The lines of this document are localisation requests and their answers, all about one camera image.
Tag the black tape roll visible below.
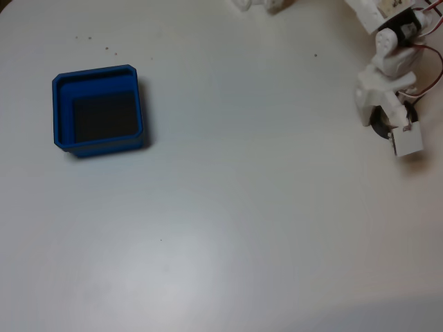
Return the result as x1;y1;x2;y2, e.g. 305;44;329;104
369;105;397;141

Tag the black pad in box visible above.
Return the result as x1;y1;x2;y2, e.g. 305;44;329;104
71;90;138;143

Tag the blue plastic box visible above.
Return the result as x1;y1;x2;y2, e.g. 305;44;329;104
51;64;146;159

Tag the white camera box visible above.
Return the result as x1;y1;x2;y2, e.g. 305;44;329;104
390;122;425;158

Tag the red servo cable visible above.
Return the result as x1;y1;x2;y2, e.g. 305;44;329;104
415;0;443;39

